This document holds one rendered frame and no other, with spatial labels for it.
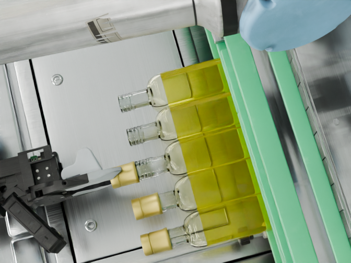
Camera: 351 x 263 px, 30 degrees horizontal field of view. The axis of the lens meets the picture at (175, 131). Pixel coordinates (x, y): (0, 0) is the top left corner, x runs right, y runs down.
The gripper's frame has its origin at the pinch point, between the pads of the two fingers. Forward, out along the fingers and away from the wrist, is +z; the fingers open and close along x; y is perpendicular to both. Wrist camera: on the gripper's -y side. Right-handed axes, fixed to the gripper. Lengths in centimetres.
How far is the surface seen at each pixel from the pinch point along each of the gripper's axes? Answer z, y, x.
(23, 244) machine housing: -19.4, -4.8, 12.7
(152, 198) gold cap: 4.9, -5.0, -1.4
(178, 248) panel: 6.9, -12.6, 11.7
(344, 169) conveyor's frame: 31.1, -10.2, -15.8
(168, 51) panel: 14.5, 23.4, 13.0
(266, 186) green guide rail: 21.7, -8.5, -6.5
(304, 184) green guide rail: 25.8, -10.5, -13.6
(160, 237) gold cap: 4.5, -11.3, -1.8
